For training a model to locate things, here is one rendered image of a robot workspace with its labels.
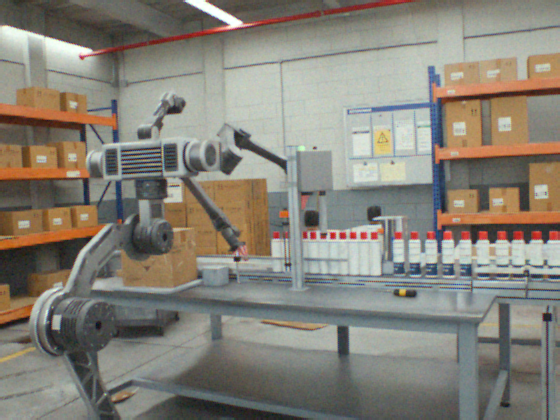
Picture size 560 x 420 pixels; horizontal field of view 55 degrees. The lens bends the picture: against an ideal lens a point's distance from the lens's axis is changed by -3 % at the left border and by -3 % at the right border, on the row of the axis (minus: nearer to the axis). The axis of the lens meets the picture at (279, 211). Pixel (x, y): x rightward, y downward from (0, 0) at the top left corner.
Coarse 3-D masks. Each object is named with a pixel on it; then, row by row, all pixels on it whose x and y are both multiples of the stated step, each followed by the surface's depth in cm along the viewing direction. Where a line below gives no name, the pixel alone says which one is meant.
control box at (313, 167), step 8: (296, 152) 254; (304, 152) 252; (312, 152) 254; (320, 152) 256; (328, 152) 258; (296, 160) 254; (304, 160) 252; (312, 160) 254; (320, 160) 256; (328, 160) 258; (296, 168) 255; (304, 168) 252; (312, 168) 254; (320, 168) 256; (328, 168) 258; (296, 176) 255; (304, 176) 252; (312, 176) 254; (320, 176) 256; (328, 176) 258; (304, 184) 252; (312, 184) 254; (320, 184) 256; (328, 184) 258
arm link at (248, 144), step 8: (240, 128) 267; (248, 136) 269; (240, 144) 272; (248, 144) 271; (256, 144) 274; (256, 152) 276; (264, 152) 278; (272, 152) 281; (272, 160) 283; (280, 160) 285
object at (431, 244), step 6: (432, 234) 242; (426, 240) 244; (432, 240) 242; (426, 246) 243; (432, 246) 241; (426, 252) 243; (432, 252) 241; (426, 258) 243; (432, 258) 241; (426, 264) 244; (432, 264) 242; (426, 270) 244; (432, 270) 242; (426, 276) 245; (432, 276) 242
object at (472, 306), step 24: (456, 264) 306; (96, 288) 283; (192, 288) 273; (216, 288) 270; (240, 288) 267; (264, 288) 265; (288, 288) 262; (312, 288) 259; (336, 288) 256; (360, 288) 253; (336, 312) 217; (360, 312) 212; (384, 312) 207; (408, 312) 203; (432, 312) 201; (456, 312) 199; (480, 312) 197
